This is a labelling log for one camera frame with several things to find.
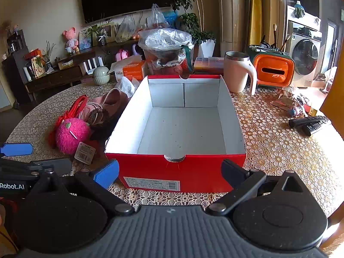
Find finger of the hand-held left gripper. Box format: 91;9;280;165
0;158;72;176
0;142;33;157

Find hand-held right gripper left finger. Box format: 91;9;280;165
31;159;135;217

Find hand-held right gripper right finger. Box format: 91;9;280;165
206;159;313;217

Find pink plush strawberry toy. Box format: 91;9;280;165
55;118;96;165

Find white USB cable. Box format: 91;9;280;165
87;104;108;124

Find red knitted cloth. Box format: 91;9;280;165
48;95;90;147

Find pink slipper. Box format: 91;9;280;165
81;88;130;129

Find red shoe box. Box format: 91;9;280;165
105;75;247;193

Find gold patterned tablecloth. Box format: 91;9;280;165
5;81;344;221

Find dark side cabinet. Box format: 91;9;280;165
1;29;30;105

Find white paper napkin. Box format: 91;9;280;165
115;77;140;98

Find wooden television cabinet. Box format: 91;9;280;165
24;36;140;97

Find crumpled snack wrappers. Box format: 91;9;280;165
269;89;312;113

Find black remote control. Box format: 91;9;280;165
288;115;327;127
301;120;332;137

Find pale green ceramic jar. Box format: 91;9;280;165
93;66;111;86

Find orange tissue box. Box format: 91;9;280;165
109;56;148;82

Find white router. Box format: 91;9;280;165
82;56;105;75

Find clear bead organiser box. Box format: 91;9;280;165
193;57;225;76

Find orange and green pen holder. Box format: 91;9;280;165
247;44;295;88

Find small basketball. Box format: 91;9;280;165
161;66;186;76

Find pink plush bear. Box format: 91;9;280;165
63;27;80;53

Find yellow chair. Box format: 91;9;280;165
320;66;344;143

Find small plant in vase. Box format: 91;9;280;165
86;19;112;47

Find plastic bag of fruit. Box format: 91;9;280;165
138;28;195;76

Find washing machine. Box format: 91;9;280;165
286;5;322;88

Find clear plastic bag with food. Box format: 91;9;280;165
115;15;136;43

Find potted green plant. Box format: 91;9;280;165
170;0;217;58

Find beige standing air conditioner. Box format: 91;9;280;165
219;0;249;50

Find yellow curtain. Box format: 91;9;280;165
247;0;262;46

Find clear plastic bag with tray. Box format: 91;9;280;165
146;3;170;30

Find beige mug with handle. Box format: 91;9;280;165
224;51;258;95

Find green strap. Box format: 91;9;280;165
181;43;194;74

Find wooden photo frame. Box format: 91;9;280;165
93;23;116;43

